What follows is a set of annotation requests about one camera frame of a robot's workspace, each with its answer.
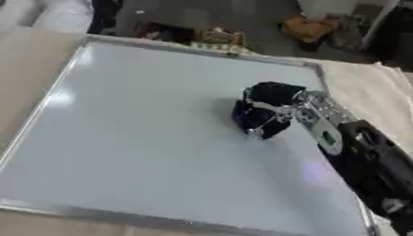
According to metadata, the white whiteboard with metal frame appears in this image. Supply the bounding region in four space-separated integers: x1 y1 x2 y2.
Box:
0 33 381 236

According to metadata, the dark whiteboard brush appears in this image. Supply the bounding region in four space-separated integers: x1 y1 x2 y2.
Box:
230 100 275 136

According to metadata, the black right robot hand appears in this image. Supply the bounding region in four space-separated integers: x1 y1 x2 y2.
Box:
230 80 310 141

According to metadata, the person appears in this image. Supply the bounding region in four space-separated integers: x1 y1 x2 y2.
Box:
87 0 126 35

